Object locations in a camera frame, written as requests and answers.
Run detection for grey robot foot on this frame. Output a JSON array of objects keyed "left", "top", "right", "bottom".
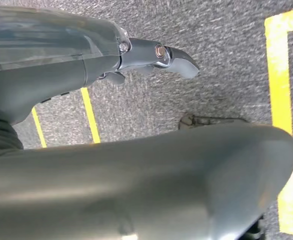
[{"left": 178, "top": 114, "right": 248, "bottom": 131}]

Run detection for yellow floor tape strip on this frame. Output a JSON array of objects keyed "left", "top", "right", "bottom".
[{"left": 30, "top": 106, "right": 48, "bottom": 149}]

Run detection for black robot foot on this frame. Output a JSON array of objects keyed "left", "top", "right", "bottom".
[{"left": 239, "top": 215, "right": 266, "bottom": 240}]

